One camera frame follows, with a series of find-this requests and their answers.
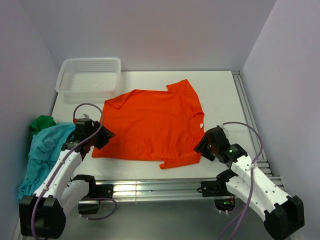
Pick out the white perforated plastic basket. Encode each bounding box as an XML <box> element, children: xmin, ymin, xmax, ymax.
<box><xmin>55</xmin><ymin>57</ymin><xmax>122</xmax><ymax>99</ymax></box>

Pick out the front aluminium rail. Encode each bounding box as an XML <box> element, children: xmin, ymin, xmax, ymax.
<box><xmin>61</xmin><ymin>177</ymin><xmax>286</xmax><ymax>205</ymax></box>

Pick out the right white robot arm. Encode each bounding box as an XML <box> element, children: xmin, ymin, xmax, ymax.
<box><xmin>194</xmin><ymin>126</ymin><xmax>305</xmax><ymax>240</ymax></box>

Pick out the green t shirt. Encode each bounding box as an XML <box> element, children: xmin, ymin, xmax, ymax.
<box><xmin>29</xmin><ymin>115</ymin><xmax>57</xmax><ymax>138</ymax></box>

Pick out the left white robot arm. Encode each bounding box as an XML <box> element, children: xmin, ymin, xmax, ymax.
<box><xmin>19</xmin><ymin>118</ymin><xmax>115</xmax><ymax>240</ymax></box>

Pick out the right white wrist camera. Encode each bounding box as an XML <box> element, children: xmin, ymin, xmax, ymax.
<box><xmin>218</xmin><ymin>124</ymin><xmax>229</xmax><ymax>134</ymax></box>

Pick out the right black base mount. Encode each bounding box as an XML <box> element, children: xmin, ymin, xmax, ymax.
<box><xmin>197</xmin><ymin>179</ymin><xmax>236</xmax><ymax>215</ymax></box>

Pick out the teal t shirt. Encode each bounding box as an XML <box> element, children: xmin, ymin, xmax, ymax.
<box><xmin>17</xmin><ymin>121</ymin><xmax>75</xmax><ymax>201</ymax></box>

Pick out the aluminium rail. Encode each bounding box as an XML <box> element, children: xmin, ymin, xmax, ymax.
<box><xmin>61</xmin><ymin>177</ymin><xmax>286</xmax><ymax>205</ymax></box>
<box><xmin>231</xmin><ymin>70</ymin><xmax>301</xmax><ymax>240</ymax></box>

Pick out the right aluminium rail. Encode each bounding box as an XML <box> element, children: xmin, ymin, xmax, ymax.
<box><xmin>231</xmin><ymin>70</ymin><xmax>301</xmax><ymax>240</ymax></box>

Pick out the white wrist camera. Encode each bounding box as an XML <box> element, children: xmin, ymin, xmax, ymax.
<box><xmin>218</xmin><ymin>124</ymin><xmax>229</xmax><ymax>134</ymax></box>
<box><xmin>80</xmin><ymin>113</ymin><xmax>90</xmax><ymax>121</ymax></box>

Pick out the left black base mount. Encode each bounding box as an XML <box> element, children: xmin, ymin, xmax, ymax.
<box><xmin>76</xmin><ymin>184</ymin><xmax>117</xmax><ymax>216</ymax></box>

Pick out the orange t shirt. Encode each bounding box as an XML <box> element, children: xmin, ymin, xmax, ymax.
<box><xmin>92</xmin><ymin>79</ymin><xmax>205</xmax><ymax>169</ymax></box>

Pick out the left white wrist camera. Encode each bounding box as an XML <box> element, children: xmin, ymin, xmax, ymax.
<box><xmin>80</xmin><ymin>113</ymin><xmax>90</xmax><ymax>121</ymax></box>

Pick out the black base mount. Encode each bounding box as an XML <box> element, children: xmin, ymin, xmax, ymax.
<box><xmin>197</xmin><ymin>179</ymin><xmax>236</xmax><ymax>215</ymax></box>
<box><xmin>76</xmin><ymin>184</ymin><xmax>117</xmax><ymax>216</ymax></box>

